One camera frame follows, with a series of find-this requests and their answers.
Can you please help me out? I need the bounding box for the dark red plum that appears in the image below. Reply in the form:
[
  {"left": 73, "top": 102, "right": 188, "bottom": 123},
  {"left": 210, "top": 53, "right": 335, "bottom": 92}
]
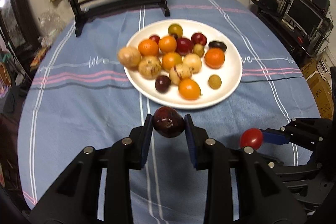
[
  {"left": 155, "top": 75, "right": 171, "bottom": 93},
  {"left": 153, "top": 106, "right": 185, "bottom": 138}
]

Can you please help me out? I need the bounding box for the small yellow fruit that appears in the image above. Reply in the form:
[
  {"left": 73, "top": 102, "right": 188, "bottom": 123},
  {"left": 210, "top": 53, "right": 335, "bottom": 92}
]
[
  {"left": 208, "top": 75, "right": 222, "bottom": 90},
  {"left": 193, "top": 43, "right": 205, "bottom": 58}
]

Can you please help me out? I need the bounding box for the brown yellow fruit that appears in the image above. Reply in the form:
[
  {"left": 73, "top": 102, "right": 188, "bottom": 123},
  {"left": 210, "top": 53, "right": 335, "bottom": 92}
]
[{"left": 183, "top": 53, "right": 202, "bottom": 74}]

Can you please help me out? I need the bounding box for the yellow orange fruit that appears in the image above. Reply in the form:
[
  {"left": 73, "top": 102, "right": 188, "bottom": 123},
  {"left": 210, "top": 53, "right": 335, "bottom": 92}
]
[{"left": 161, "top": 52, "right": 182, "bottom": 72}]

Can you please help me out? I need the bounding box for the small orange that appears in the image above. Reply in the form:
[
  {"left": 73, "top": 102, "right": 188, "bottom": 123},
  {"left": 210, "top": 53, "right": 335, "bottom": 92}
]
[{"left": 205, "top": 48, "right": 225, "bottom": 69}]

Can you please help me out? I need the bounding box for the pale yellow spotted fruit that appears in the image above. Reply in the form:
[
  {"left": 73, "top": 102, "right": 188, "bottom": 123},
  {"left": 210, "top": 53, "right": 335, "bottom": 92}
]
[{"left": 117, "top": 47, "right": 142, "bottom": 69}]

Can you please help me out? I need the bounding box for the large orange mandarin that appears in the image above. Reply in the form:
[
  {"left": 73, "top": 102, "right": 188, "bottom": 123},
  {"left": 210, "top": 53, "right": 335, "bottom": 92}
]
[{"left": 158, "top": 35, "right": 177, "bottom": 53}]

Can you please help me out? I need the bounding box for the dark purple round fruit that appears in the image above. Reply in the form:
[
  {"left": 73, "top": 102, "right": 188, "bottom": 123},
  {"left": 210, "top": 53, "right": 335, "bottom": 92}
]
[{"left": 208, "top": 40, "right": 227, "bottom": 52}]

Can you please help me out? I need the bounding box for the small red tomato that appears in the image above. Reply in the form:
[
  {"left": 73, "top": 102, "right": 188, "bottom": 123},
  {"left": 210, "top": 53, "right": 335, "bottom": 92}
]
[{"left": 149, "top": 35, "right": 161, "bottom": 44}]

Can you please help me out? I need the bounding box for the yellow green tomato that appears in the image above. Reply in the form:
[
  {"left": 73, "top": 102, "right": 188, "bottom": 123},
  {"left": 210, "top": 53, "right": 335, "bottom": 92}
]
[{"left": 168, "top": 24, "right": 183, "bottom": 39}]

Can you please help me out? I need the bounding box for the cardboard box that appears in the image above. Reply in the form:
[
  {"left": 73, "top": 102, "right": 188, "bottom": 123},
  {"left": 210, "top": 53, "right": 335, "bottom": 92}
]
[{"left": 301, "top": 58, "right": 334, "bottom": 119}]

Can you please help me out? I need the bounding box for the blue striped tablecloth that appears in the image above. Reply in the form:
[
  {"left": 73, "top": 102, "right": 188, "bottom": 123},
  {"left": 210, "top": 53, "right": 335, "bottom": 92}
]
[{"left": 18, "top": 0, "right": 319, "bottom": 223}]

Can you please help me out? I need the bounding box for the white bucket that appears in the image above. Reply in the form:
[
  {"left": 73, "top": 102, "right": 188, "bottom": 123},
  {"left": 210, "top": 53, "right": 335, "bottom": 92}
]
[{"left": 317, "top": 52, "right": 335, "bottom": 83}]

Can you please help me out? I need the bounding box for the computer monitor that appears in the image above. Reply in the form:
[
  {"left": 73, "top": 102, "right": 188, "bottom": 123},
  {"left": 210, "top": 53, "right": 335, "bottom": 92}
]
[{"left": 285, "top": 0, "right": 323, "bottom": 36}]

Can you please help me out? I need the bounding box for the black hat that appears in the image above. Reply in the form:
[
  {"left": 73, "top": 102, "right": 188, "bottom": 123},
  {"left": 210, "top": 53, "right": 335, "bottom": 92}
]
[{"left": 252, "top": 0, "right": 278, "bottom": 13}]

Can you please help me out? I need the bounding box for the black speaker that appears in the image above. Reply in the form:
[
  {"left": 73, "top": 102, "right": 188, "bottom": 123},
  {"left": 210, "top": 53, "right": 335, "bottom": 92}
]
[{"left": 312, "top": 0, "right": 330, "bottom": 14}]

